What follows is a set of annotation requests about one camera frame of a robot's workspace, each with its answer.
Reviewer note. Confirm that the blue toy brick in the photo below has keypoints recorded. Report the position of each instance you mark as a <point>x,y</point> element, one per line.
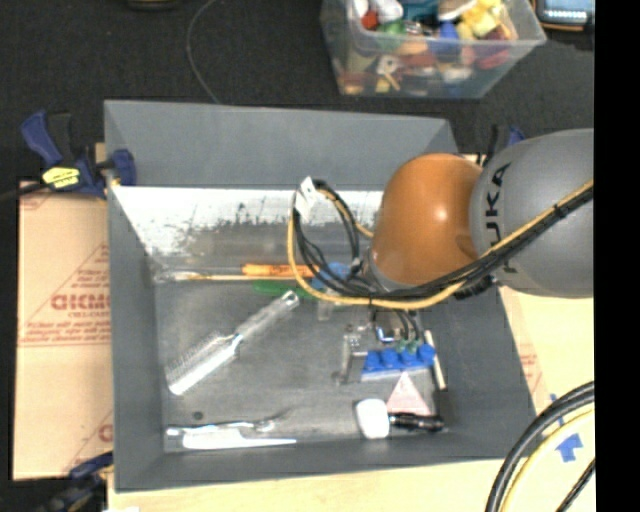
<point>395,361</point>

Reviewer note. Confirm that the green plastic toy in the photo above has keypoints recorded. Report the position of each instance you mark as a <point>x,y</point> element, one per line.
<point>272,289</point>

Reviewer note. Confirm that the black cylindrical tool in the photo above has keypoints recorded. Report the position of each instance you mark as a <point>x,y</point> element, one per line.
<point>417,423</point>

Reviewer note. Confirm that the pink triangle card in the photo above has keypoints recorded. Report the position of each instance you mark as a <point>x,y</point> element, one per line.
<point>407,397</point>

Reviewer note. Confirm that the grey metal bin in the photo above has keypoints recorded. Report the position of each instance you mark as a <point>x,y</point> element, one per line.
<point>280,150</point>

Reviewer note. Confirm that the clear plastic hairbrush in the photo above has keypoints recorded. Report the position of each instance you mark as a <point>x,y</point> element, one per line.
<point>210,355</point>

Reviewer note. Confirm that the blue plastic toy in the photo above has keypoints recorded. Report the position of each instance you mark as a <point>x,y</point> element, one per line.
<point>336,272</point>

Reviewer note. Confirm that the silver metal tool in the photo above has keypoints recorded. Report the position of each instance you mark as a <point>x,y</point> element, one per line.
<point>220,427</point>

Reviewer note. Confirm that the white plastic knife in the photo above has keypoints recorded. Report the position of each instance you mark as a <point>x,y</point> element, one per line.
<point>225,441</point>

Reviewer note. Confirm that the pale wooden stick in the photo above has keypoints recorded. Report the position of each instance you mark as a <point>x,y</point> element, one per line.
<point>436,362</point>

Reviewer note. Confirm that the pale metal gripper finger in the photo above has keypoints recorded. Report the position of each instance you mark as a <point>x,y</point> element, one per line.
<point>348,360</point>
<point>360,367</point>

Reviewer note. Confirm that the white rounded block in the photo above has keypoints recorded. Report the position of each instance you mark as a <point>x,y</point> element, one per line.
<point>372,419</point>

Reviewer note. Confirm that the brown cardboard board red print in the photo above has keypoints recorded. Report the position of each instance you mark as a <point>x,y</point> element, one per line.
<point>60,350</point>

